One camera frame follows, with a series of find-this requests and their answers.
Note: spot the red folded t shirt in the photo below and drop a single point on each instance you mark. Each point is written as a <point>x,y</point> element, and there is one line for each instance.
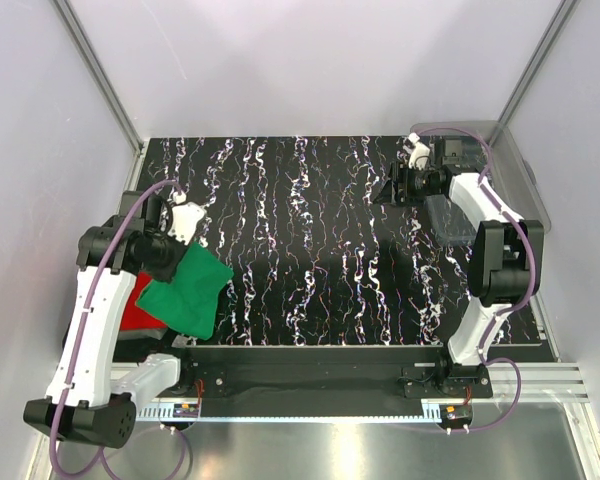
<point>134,319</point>

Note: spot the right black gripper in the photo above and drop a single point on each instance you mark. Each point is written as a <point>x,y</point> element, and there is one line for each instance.
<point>388,194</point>

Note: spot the right orange connector box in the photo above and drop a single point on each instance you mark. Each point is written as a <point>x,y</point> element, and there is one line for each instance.
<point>459,413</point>

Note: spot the clear plastic bin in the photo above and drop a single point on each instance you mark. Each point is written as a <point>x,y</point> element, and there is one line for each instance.
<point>510,176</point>

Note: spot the aluminium frame rail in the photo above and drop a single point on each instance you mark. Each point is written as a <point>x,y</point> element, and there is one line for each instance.
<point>535,382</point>

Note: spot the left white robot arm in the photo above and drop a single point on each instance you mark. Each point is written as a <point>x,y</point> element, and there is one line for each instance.
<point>83,403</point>

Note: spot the orange connector box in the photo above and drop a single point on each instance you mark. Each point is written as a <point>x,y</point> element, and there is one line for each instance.
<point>186,410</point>
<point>459,413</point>

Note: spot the left orange connector box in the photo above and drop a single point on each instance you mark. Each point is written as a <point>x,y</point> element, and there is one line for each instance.
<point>186,410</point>

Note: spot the black marbled table mat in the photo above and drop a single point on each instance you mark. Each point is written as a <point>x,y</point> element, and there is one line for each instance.
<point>315,261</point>

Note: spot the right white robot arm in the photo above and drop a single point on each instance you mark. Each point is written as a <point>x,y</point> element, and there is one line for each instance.
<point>504,270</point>

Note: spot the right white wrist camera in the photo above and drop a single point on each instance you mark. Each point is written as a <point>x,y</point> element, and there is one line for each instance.
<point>419,153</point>

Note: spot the right aluminium frame post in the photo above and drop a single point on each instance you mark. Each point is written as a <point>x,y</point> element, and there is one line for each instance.
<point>550,36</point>

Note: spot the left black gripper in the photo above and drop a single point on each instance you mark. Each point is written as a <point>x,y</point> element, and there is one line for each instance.
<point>165,273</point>

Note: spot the black folded t shirt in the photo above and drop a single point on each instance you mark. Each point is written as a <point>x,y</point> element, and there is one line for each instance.
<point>136,351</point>

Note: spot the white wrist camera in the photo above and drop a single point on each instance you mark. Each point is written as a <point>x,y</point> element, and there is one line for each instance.
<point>419,153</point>
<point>183,220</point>

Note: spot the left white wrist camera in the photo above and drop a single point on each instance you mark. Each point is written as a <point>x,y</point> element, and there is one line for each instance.
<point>183,220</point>

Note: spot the left aluminium frame post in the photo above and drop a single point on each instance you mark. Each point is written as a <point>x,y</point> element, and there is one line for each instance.
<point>87,52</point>

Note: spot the aluminium frame post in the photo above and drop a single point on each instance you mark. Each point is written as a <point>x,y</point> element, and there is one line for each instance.
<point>87,52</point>
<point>550,36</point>

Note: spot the grey folded t shirt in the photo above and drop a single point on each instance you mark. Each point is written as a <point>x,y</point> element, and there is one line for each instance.
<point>142,334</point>

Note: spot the green t shirt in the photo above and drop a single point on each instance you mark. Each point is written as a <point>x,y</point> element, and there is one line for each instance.
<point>189,303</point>

